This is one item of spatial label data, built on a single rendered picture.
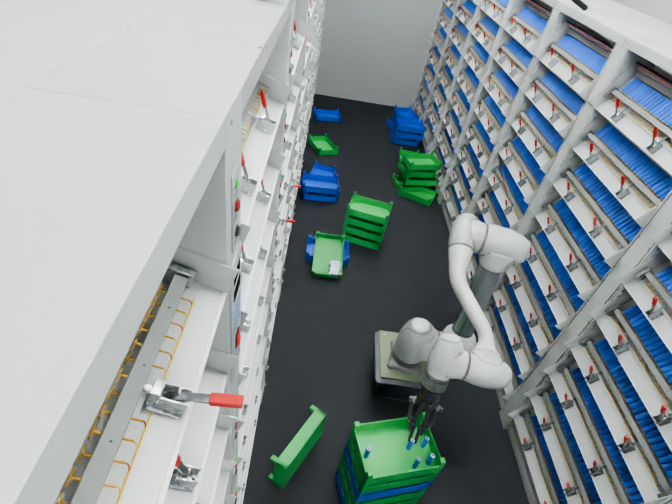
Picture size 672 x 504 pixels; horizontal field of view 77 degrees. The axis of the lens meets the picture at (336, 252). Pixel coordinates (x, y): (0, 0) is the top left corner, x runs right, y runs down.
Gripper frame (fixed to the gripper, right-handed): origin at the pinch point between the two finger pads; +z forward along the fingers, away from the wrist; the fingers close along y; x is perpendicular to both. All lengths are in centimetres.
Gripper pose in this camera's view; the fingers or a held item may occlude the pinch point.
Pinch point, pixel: (415, 432)
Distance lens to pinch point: 176.9
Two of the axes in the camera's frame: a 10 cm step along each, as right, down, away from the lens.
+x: -2.0, 2.1, -9.6
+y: -9.4, -3.1, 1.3
